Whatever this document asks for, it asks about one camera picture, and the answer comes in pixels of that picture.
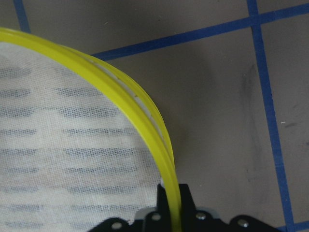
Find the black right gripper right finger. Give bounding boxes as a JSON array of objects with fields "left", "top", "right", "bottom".
[{"left": 179, "top": 184, "right": 196, "bottom": 213}]

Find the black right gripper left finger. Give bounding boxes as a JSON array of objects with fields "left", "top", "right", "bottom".
[{"left": 155, "top": 184, "right": 170, "bottom": 218}]

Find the yellow bamboo steamer basket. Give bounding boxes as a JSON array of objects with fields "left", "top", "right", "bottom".
[{"left": 0, "top": 28, "right": 182, "bottom": 232}]

